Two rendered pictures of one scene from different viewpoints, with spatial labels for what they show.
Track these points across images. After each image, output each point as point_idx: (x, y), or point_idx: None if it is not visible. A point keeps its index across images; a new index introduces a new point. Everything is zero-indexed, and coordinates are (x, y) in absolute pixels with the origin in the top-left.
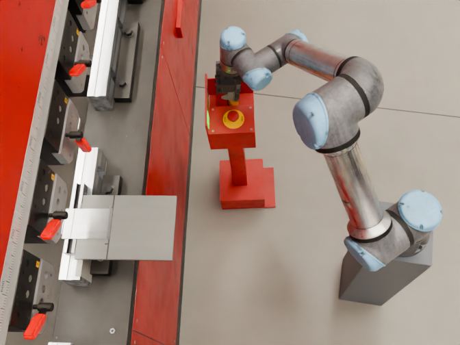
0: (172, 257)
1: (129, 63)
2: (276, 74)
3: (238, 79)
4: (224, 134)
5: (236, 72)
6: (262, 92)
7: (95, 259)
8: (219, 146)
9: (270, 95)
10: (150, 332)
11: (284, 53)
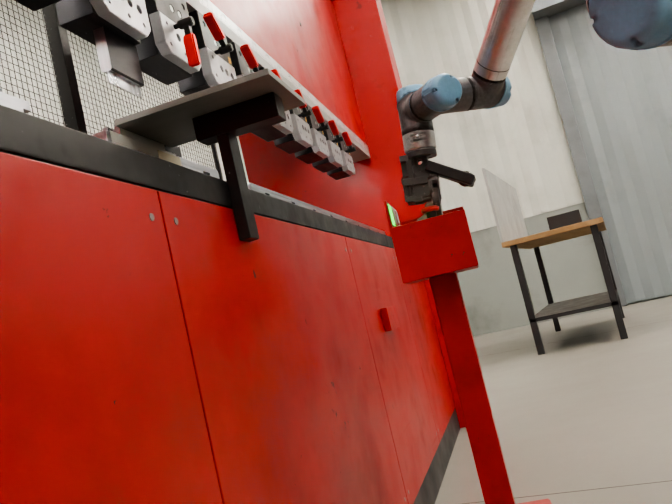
0: (271, 74)
1: None
2: (571, 477)
3: (432, 167)
4: (416, 223)
5: (425, 144)
6: (549, 492)
7: (145, 114)
8: (415, 269)
9: (565, 492)
10: (202, 368)
11: (473, 70)
